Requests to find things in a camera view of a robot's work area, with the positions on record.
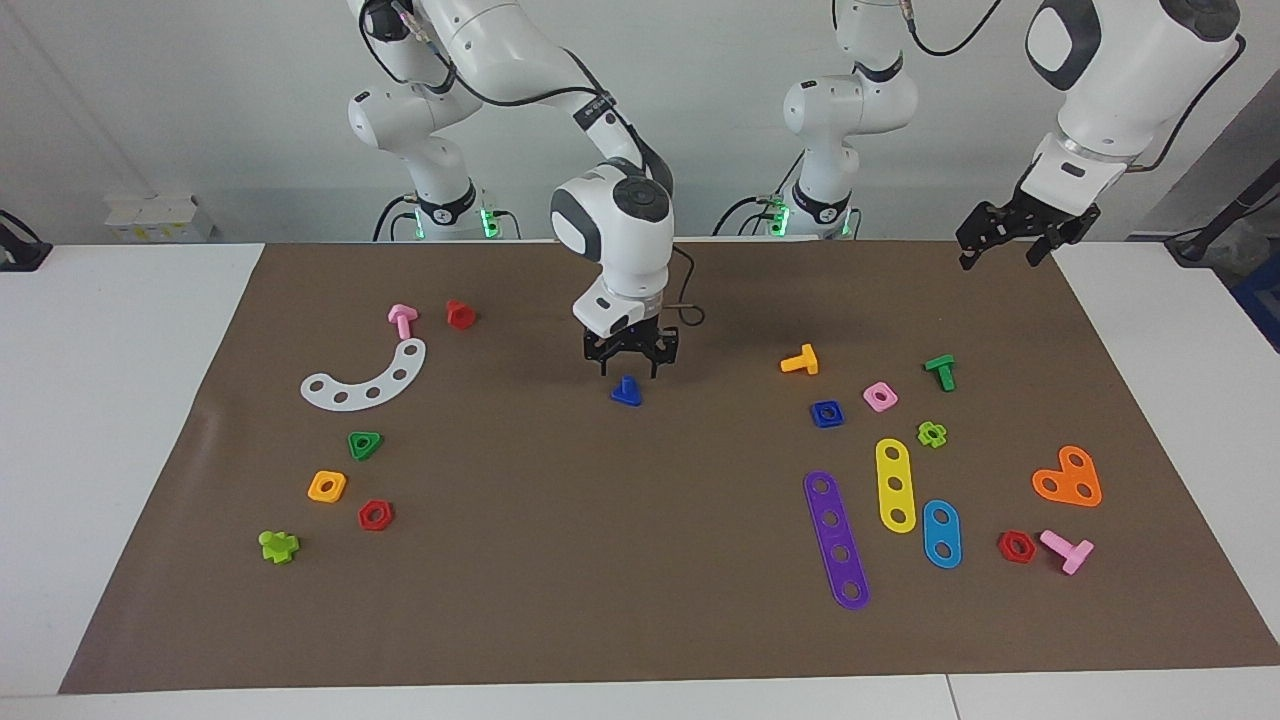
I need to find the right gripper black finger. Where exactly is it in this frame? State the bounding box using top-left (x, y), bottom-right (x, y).
top-left (632, 326), bottom-right (681, 381)
top-left (584, 328), bottom-right (633, 379)

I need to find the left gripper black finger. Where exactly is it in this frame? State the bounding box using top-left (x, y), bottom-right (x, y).
top-left (955, 195), bottom-right (1041, 272)
top-left (1026, 205), bottom-right (1103, 268)

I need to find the black stand pole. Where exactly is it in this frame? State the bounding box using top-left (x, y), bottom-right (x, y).
top-left (1165, 160), bottom-right (1280, 263)

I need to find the blue plastic crate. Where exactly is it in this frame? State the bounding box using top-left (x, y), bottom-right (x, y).
top-left (1232, 255), bottom-right (1280, 353)

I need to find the brown table mat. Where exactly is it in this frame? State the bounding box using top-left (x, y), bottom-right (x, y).
top-left (58, 240), bottom-right (1280, 696)

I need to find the white curved five-hole strip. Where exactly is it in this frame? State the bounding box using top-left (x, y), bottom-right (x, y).
top-left (300, 337), bottom-right (428, 412)

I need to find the orange three-hole corner plate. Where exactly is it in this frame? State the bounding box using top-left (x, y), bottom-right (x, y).
top-left (1031, 445), bottom-right (1103, 508)

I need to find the purple four-hole strip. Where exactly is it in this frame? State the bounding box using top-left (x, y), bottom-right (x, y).
top-left (803, 470), bottom-right (872, 611)

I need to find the yellow three-hole strip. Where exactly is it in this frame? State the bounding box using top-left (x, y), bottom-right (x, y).
top-left (875, 438), bottom-right (918, 535)

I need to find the blue two-hole strip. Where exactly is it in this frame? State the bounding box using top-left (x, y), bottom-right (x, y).
top-left (921, 499), bottom-right (963, 570)

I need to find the white cardboard box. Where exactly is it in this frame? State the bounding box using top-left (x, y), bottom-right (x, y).
top-left (104, 192), bottom-right (215, 244)

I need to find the black table clamp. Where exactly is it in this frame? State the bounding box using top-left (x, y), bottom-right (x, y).
top-left (0, 208), bottom-right (53, 273)

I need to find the black base cable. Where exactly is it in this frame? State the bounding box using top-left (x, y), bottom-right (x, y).
top-left (372, 193), bottom-right (421, 243)
top-left (712, 195), bottom-right (791, 238)

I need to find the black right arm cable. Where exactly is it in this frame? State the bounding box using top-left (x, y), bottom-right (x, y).
top-left (358, 0), bottom-right (707, 329)

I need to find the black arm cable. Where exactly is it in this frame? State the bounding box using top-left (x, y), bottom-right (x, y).
top-left (900, 0), bottom-right (1248, 173)
top-left (358, 0), bottom-right (707, 329)

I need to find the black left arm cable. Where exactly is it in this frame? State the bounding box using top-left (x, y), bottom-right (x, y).
top-left (900, 0), bottom-right (1248, 173)

